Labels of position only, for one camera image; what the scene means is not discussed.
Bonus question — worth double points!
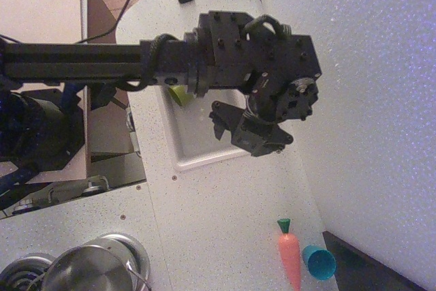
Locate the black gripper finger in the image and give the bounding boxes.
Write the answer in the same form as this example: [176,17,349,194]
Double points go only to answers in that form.
[209,101,245,141]
[272,125,294,152]

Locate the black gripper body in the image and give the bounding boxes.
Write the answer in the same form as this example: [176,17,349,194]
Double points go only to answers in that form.
[231,78,318,157]

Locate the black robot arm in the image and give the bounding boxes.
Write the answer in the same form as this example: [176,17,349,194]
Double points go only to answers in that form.
[1,11,322,157]

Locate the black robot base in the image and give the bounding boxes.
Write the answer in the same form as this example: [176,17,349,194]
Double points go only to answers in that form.
[1,83,85,210]

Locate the white toy sink basin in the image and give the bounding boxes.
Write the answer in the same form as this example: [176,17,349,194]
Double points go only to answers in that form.
[157,87,248,171]

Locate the yellow-green plastic cup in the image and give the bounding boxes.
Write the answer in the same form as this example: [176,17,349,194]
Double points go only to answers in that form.
[168,85,194,107]

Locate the orange toy carrot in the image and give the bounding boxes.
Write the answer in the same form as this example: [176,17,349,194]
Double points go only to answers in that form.
[277,218,301,291]

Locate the teal plastic cup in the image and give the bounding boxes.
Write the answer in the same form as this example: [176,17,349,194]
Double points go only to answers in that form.
[302,245,337,281]

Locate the stainless steel pot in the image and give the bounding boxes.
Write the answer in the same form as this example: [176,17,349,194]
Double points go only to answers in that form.
[42,244,151,290]

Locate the silver stove burner front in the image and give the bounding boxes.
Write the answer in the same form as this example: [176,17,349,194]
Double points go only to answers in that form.
[1,253,55,290]

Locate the thin black cable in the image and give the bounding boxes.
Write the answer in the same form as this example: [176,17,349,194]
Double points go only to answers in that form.
[69,0,143,44]

